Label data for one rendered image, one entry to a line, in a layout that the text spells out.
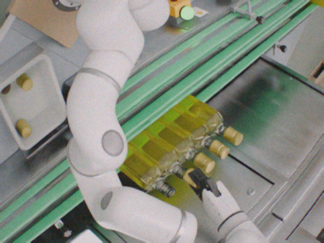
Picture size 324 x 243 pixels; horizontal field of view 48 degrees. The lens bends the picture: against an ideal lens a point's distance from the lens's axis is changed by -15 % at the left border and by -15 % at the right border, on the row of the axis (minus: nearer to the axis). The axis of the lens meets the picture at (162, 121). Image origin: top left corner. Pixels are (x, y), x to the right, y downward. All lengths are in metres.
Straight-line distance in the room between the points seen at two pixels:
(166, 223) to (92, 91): 0.25
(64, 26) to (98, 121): 0.46
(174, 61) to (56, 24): 0.35
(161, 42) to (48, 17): 0.37
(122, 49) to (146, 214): 0.28
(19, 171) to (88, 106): 0.50
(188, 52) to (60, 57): 0.36
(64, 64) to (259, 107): 0.67
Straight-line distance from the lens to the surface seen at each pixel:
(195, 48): 1.18
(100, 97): 0.67
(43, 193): 1.05
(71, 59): 1.13
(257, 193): 1.15
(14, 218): 1.05
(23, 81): 0.99
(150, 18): 0.78
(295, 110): 1.42
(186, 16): 1.23
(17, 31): 1.00
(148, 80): 1.09
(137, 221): 0.68
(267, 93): 1.47
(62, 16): 1.03
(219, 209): 0.90
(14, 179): 1.10
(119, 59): 0.71
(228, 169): 1.20
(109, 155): 0.64
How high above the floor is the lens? 1.62
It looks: 35 degrees down
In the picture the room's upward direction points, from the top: 123 degrees clockwise
